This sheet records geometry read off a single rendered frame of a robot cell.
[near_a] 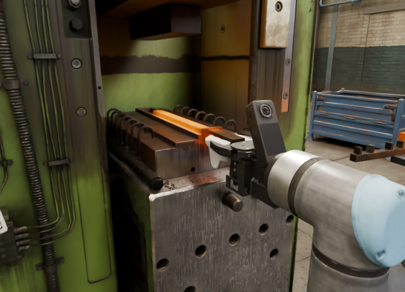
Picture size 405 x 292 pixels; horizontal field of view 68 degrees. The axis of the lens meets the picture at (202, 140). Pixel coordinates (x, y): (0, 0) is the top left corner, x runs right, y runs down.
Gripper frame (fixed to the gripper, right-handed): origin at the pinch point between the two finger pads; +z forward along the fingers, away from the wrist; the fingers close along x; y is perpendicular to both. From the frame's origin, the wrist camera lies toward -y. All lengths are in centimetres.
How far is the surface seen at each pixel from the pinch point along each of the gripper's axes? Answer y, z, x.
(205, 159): 5.7, 2.9, -0.9
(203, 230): 18.7, -3.1, -5.0
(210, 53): -17.3, 40.1, 22.7
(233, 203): 12.4, -6.7, -0.2
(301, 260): 100, 54, 95
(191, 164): 6.4, 2.9, -4.3
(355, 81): 43, 462, 742
